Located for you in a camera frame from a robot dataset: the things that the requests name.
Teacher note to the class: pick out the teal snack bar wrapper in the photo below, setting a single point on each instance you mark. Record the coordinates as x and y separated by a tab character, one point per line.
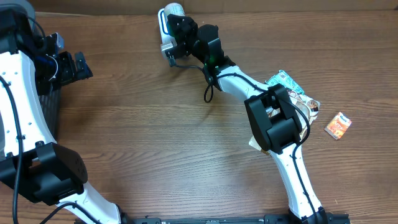
286	80

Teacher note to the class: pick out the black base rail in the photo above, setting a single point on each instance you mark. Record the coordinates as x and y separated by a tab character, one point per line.
266	219

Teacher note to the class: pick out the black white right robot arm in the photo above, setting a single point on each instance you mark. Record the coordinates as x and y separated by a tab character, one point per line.
276	123

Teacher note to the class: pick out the green lidded jar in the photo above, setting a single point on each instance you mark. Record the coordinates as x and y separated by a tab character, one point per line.
174	9

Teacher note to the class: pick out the orange tissue pack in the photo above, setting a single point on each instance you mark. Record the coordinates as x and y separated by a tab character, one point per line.
338	126

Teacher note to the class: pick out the dark grey mesh basket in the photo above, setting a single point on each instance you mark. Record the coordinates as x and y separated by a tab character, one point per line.
50	105

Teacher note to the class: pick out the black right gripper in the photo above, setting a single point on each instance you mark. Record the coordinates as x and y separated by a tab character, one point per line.
187	30

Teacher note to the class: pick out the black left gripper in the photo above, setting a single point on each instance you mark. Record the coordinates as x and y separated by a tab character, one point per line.
72	66

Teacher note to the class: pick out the beige brown snack pouch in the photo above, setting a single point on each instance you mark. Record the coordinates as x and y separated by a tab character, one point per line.
307	105

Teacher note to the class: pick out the white barcode scanner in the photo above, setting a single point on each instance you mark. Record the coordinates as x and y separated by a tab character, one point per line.
167	40

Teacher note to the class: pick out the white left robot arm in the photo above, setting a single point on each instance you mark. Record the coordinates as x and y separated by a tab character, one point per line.
34	67

